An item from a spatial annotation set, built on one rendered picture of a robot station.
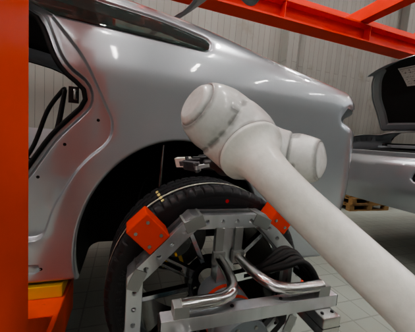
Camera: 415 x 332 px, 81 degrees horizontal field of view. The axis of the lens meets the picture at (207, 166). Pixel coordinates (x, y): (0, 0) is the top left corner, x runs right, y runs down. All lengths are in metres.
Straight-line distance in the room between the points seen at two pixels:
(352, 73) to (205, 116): 7.49
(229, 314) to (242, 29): 5.79
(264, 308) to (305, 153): 0.35
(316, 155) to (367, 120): 7.70
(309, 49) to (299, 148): 6.50
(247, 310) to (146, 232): 0.29
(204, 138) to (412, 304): 0.30
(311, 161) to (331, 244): 0.18
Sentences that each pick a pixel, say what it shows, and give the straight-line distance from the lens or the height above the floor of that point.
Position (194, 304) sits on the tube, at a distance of 0.54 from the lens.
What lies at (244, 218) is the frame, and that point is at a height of 1.11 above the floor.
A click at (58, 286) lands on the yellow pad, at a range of 1.18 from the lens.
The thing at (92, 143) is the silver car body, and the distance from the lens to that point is 1.02.
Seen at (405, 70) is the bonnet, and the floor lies 2.34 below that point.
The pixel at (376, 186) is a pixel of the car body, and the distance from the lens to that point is 3.15.
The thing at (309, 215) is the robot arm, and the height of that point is 1.25.
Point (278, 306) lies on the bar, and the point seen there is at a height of 0.97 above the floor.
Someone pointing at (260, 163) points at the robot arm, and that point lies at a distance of 0.32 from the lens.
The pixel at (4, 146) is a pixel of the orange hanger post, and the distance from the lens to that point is 0.55.
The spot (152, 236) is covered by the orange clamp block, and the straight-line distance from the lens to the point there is 0.66.
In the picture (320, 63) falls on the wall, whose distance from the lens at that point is 7.08.
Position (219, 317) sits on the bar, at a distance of 0.57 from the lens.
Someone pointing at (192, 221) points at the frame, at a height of 1.10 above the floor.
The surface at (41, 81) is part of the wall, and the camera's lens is 5.28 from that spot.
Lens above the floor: 1.32
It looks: 6 degrees down
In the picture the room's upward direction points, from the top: 5 degrees clockwise
